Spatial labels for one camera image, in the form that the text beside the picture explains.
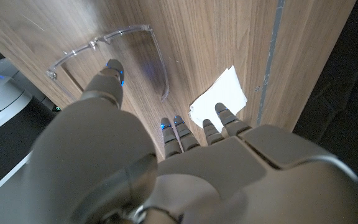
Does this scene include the clear plastic glasses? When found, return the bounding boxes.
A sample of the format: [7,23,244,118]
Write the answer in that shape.
[45,24,170,103]

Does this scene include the grey tape line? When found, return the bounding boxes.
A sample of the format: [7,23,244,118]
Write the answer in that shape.
[255,0,286,127]

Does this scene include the dark grey fabric mat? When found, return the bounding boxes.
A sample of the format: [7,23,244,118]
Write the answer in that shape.
[292,0,358,200]

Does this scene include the white tissue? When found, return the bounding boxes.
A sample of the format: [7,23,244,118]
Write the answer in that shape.
[188,65,248,133]

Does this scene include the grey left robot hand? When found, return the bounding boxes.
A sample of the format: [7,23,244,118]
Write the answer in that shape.
[23,58,358,224]

